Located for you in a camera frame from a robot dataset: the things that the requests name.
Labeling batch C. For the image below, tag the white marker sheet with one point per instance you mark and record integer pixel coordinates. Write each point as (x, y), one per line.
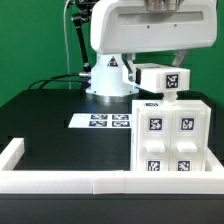
(96, 120)

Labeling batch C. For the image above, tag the white cabinet top block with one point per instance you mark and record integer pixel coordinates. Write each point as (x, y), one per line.
(158, 78)

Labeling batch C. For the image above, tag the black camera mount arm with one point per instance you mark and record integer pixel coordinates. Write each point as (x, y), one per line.
(83, 16)

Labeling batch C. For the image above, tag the white cabinet body box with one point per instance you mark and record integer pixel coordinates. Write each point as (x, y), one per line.
(161, 104)

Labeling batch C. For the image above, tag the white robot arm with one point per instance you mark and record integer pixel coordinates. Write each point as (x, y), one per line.
(106, 75)

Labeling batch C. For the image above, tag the white cabinet door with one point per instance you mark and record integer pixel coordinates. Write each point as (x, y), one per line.
(153, 139)
(186, 141)

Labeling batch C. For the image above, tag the white U-shaped fence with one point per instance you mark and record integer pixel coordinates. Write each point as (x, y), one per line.
(209, 181)

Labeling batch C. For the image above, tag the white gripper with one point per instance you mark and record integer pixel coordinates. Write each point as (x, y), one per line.
(128, 26)

